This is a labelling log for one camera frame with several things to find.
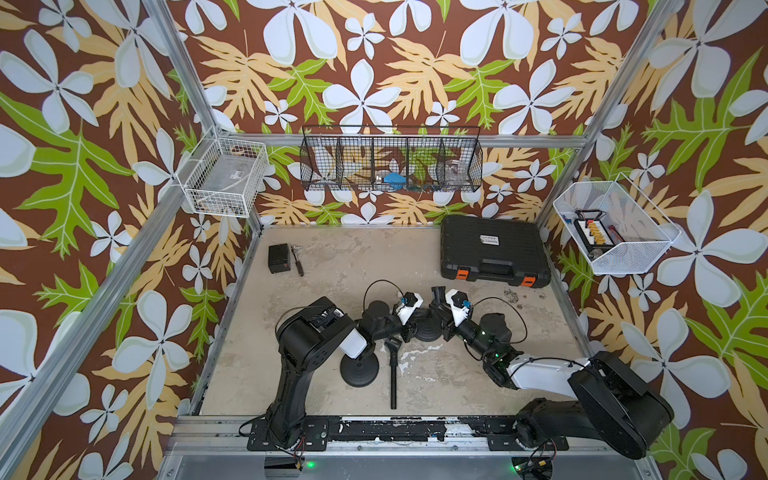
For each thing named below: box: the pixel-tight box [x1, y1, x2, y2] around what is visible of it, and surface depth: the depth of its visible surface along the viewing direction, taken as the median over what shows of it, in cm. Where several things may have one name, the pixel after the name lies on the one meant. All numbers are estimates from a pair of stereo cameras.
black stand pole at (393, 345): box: [385, 337, 402, 410], surface depth 86 cm
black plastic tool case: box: [440, 215, 551, 288], surface depth 104 cm
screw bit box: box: [573, 209, 615, 253], surface depth 86 cm
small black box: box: [268, 243, 291, 274], surface depth 107 cm
